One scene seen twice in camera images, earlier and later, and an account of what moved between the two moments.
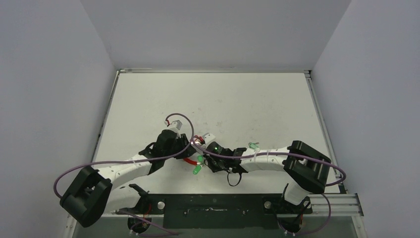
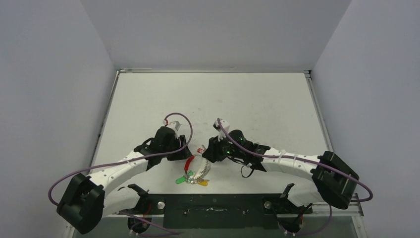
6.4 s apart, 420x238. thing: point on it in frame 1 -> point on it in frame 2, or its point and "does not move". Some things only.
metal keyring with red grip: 190,161 -> 188,161
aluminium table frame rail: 335,204 does not move
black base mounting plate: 219,210 does not move
